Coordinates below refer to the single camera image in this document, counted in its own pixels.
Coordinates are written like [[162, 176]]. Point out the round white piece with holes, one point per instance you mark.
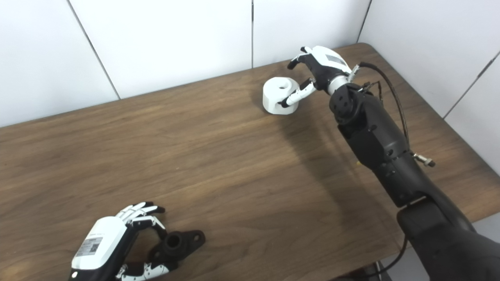
[[273, 95]]

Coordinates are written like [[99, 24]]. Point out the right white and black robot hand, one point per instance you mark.
[[326, 64]]

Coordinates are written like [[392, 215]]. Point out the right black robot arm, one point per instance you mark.
[[379, 136]]

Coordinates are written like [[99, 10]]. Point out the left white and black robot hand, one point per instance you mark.
[[101, 242]]

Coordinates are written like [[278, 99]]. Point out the black flanged holder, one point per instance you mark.
[[183, 242]]

